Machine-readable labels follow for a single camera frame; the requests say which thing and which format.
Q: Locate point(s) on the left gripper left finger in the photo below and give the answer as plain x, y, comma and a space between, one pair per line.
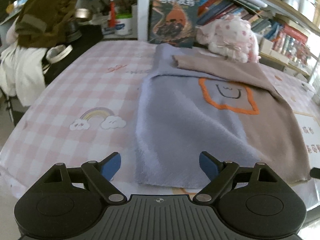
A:
65, 202

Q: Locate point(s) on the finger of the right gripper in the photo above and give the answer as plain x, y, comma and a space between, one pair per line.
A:
315, 173

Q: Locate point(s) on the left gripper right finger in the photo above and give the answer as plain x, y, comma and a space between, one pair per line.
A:
253, 202

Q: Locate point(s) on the purple and tan sweater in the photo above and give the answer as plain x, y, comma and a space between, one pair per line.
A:
191, 102

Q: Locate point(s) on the pink checkered cartoon desk mat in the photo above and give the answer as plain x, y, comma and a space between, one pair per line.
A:
83, 115

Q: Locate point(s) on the red boxed candy tubes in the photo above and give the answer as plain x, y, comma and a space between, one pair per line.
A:
290, 42

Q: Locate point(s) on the white cardboard box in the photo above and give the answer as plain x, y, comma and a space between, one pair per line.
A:
265, 46

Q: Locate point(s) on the white cloth garment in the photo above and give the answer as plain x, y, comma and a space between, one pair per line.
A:
21, 70

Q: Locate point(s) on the white wristwatch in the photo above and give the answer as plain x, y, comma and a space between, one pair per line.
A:
58, 53

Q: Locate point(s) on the white pink plush bunny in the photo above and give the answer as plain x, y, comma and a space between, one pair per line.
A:
231, 37

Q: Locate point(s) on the olive green garment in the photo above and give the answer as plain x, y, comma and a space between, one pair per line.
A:
42, 23

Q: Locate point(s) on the white plastic pen cup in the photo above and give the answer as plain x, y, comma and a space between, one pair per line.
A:
123, 24

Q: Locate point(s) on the metal bowl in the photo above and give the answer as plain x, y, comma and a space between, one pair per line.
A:
83, 14

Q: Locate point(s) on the row of upright books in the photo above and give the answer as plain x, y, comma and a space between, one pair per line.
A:
211, 10

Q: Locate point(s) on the white metal bookshelf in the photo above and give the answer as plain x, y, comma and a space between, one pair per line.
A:
281, 11

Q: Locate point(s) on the Harry Potter book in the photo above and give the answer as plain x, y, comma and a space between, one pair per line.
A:
173, 22

